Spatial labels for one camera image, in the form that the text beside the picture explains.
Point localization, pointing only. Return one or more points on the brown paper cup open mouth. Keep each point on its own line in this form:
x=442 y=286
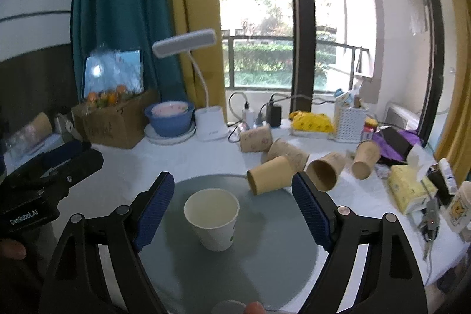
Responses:
x=325 y=172

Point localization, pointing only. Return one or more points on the yellow snack package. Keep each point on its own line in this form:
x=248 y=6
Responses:
x=310 y=122

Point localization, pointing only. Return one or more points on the brown paper cup front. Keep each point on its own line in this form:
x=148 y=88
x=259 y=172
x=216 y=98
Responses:
x=272 y=175

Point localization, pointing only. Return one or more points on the yellow tissue pack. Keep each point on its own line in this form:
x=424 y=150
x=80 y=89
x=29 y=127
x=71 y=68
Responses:
x=409 y=183

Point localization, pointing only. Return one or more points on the cardboard box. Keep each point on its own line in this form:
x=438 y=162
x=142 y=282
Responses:
x=122 y=125

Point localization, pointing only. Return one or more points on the white air conditioner unit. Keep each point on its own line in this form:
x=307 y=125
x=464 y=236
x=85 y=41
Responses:
x=401 y=117

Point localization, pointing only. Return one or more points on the white desk lamp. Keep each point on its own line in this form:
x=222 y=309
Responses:
x=209 y=122

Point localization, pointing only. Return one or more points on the teal curtain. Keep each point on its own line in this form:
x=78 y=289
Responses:
x=126 y=25

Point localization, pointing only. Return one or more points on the brown paper cup far right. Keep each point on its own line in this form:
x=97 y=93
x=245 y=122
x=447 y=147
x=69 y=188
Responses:
x=366 y=156

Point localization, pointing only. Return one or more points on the brown paper cup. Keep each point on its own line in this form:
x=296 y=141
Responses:
x=272 y=175
x=297 y=157
x=256 y=139
x=366 y=156

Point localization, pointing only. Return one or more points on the yellow curtain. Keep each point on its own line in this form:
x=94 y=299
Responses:
x=193 y=15

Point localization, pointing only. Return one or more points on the white perforated plastic basket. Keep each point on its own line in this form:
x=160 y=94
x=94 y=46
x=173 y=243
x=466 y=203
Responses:
x=349 y=117

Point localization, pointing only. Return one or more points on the bag of fruit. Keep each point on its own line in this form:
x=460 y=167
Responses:
x=108 y=98

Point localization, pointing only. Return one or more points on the white paper cup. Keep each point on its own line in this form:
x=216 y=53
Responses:
x=212 y=213

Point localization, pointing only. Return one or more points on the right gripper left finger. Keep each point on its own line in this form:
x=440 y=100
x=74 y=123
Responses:
x=75 y=271

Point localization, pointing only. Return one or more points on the purple bag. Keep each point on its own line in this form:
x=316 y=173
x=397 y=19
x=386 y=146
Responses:
x=395 y=144

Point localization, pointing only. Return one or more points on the white plate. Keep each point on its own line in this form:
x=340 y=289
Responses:
x=153 y=137

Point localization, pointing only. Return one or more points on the black power adapter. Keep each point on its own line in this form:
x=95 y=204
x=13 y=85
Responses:
x=274 y=114

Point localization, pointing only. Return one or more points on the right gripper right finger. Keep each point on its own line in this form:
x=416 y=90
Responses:
x=391 y=281

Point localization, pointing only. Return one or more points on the white charger plug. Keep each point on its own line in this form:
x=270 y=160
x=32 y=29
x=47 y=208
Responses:
x=248 y=116

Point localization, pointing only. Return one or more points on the blue bowl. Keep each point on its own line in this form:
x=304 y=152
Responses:
x=170 y=118

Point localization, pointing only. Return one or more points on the brown paper cup middle back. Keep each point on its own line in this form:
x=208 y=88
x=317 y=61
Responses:
x=297 y=157

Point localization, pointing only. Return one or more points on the red jar yellow lid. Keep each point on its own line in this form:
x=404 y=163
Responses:
x=370 y=127

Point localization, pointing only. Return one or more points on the brown paper cup far left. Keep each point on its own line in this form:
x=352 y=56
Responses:
x=256 y=139

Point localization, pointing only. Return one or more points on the cream cartoon mug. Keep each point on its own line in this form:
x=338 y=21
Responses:
x=457 y=214

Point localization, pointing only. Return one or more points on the grey round tray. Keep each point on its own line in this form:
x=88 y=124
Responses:
x=272 y=258

